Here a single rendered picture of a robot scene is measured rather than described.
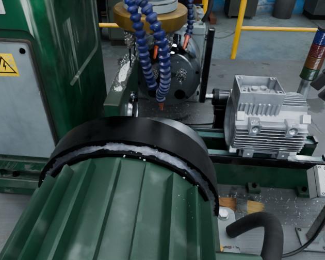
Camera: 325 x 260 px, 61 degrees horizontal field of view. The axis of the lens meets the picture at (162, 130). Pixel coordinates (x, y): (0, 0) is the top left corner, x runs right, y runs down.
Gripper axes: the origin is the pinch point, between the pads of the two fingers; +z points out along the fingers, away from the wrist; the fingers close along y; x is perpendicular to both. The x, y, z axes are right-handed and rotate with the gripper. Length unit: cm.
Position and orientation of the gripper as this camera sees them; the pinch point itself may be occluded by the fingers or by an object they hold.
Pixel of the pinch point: (323, 87)
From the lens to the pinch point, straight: 81.3
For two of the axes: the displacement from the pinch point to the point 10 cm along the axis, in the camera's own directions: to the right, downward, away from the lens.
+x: -8.5, -4.5, -2.8
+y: 0.7, -6.2, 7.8
